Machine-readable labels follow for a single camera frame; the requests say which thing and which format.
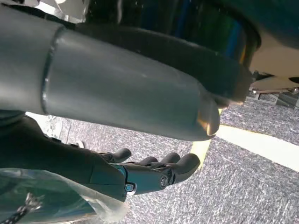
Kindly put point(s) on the clear plastic film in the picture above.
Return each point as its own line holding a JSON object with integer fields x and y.
{"x": 69, "y": 204}

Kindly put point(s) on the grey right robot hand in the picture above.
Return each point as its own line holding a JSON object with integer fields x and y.
{"x": 116, "y": 92}

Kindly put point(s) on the dark robot leg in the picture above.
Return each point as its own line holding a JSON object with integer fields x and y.
{"x": 163, "y": 46}

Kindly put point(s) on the yellow floor tape frame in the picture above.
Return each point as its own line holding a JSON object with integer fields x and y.
{"x": 257, "y": 145}

